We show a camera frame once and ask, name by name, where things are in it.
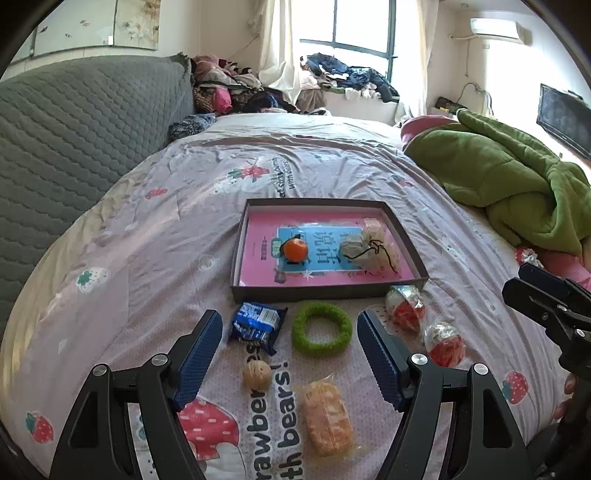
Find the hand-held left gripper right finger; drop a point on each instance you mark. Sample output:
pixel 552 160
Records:
pixel 374 350

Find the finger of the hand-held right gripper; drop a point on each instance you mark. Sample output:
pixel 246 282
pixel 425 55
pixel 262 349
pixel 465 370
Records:
pixel 531 297
pixel 545 277

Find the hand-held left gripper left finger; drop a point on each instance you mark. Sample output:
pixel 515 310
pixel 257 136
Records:
pixel 203 350

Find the red white egg-shaped candy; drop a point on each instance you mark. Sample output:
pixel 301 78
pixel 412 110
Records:
pixel 445 346
pixel 405 309

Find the brown walnut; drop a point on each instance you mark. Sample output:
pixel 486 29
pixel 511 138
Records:
pixel 256 374

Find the shallow dark cardboard box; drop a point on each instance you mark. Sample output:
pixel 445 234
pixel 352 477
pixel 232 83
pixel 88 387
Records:
pixel 323 293

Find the orange bread packet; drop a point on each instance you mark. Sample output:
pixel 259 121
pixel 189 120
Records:
pixel 325 415

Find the person's right hand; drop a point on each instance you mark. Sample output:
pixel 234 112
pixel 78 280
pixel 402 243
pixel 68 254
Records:
pixel 570 384

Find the pink cloth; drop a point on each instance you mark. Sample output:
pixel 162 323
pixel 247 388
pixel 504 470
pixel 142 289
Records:
pixel 568 267

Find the shiny red candy wrapper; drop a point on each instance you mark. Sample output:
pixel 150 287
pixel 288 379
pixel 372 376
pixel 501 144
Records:
pixel 528 257

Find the blue snack packet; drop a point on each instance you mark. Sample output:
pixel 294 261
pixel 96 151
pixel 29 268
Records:
pixel 254 323

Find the green fleece blanket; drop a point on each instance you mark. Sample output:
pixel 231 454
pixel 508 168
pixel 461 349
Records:
pixel 498 175

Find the orange tangerine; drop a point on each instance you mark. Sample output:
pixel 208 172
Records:
pixel 296 249

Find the pink and blue book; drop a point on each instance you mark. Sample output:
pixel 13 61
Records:
pixel 263 230

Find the pink pillow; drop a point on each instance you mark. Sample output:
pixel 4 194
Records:
pixel 420 127

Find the small dark box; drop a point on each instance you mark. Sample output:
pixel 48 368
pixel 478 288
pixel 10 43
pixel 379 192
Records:
pixel 448 104

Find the dark patterned cloth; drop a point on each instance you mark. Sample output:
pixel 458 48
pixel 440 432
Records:
pixel 191 125

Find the grey quilted headboard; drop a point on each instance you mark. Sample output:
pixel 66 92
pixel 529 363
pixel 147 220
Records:
pixel 69 152

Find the white air conditioner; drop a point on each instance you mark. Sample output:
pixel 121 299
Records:
pixel 498 30

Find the cream curtain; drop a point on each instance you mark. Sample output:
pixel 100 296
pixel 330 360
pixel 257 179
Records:
pixel 415 55
pixel 279 46

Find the pile of mixed clothes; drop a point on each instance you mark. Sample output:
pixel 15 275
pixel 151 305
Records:
pixel 226 87

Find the pile of blue clothes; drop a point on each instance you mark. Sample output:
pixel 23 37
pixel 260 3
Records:
pixel 355 76

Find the window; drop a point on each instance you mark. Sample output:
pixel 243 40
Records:
pixel 355 23

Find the black wall television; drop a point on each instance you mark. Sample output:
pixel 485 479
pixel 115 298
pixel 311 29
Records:
pixel 563 117

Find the floral wall panel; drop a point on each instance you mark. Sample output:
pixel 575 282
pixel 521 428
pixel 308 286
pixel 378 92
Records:
pixel 92 23

